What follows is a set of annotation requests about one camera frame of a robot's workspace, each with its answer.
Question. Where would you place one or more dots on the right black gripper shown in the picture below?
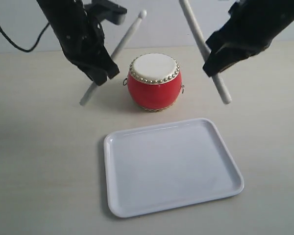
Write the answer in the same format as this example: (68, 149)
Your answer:
(252, 26)

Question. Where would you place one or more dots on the small red drum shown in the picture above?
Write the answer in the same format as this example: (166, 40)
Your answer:
(154, 81)

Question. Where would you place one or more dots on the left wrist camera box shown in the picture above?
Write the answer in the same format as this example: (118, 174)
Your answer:
(101, 10)

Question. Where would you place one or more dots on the white drumstick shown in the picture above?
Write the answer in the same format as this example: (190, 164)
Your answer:
(203, 48)
(123, 42)

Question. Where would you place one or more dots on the white plastic tray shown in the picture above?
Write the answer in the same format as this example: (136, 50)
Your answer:
(167, 166)

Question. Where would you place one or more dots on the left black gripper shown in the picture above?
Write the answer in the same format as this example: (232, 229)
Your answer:
(80, 38)

